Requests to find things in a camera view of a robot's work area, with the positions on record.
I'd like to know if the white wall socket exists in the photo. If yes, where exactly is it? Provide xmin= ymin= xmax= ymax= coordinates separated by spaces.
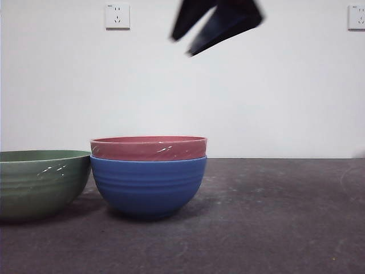
xmin=105 ymin=3 xmax=131 ymax=30
xmin=347 ymin=5 xmax=365 ymax=31

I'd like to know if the green ribbed bowl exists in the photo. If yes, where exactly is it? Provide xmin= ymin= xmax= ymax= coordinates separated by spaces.
xmin=0 ymin=150 xmax=92 ymax=223

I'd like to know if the red ribbed bowl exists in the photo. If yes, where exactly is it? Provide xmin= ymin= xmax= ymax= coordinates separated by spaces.
xmin=90 ymin=136 xmax=208 ymax=160

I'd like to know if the blue ribbed bowl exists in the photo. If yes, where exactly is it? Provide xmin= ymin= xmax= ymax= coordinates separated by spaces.
xmin=90 ymin=155 xmax=208 ymax=220

